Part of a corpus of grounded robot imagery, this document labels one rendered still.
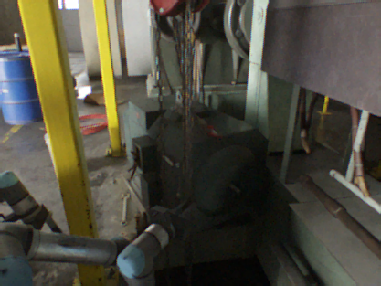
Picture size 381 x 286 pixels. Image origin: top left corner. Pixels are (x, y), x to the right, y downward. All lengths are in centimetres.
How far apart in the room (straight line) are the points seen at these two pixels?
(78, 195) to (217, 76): 123
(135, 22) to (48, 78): 592
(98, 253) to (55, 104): 53
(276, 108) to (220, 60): 63
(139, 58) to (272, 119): 569
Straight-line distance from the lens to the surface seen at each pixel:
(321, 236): 107
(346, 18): 98
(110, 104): 283
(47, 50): 107
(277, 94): 154
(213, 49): 196
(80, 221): 132
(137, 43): 694
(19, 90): 429
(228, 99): 201
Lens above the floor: 125
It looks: 23 degrees down
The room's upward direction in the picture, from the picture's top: straight up
